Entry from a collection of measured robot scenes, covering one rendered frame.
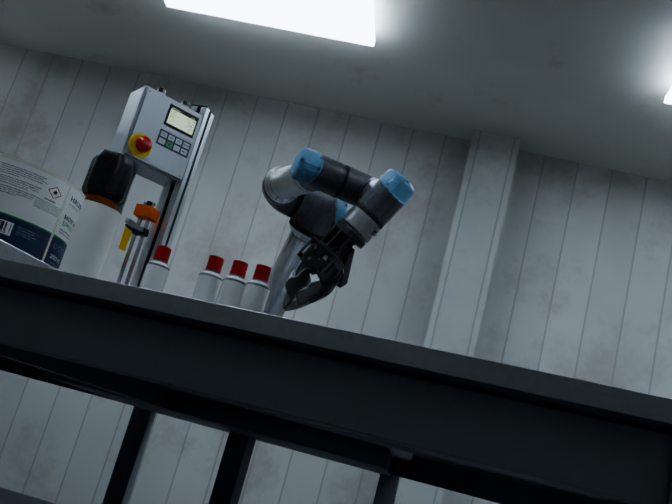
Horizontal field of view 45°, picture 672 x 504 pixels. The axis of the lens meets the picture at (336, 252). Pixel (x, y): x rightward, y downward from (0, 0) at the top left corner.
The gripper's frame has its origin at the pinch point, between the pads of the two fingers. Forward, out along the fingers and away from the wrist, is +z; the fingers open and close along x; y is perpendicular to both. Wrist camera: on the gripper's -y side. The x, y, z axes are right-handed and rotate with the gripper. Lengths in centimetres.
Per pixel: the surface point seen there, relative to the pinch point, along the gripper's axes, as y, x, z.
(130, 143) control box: 1, -59, -1
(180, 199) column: -15, -48, 0
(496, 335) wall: -342, -40, -64
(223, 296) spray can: 2.5, -11.5, 8.2
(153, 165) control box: -5, -54, -1
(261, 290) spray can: 1.9, -6.3, 1.7
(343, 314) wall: -323, -116, -9
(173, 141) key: -7, -57, -9
